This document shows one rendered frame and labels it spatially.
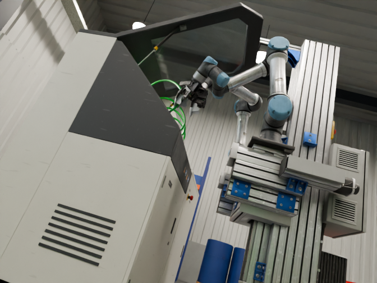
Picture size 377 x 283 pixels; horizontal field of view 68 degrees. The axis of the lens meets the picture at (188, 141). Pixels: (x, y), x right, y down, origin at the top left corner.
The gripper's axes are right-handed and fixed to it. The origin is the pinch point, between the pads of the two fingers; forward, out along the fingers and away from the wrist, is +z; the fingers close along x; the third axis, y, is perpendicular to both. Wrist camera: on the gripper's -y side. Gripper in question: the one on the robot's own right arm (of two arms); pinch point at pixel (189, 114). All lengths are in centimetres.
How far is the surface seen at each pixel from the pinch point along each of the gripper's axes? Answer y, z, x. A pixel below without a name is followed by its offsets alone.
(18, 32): -441, -222, 213
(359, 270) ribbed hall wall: 393, -35, 703
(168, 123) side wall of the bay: -0.7, 26.3, -33.2
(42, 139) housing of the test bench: -63, 51, -33
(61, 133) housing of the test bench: -54, 46, -33
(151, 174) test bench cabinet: 0, 55, -33
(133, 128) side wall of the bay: -17, 34, -33
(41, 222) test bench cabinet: -41, 90, -33
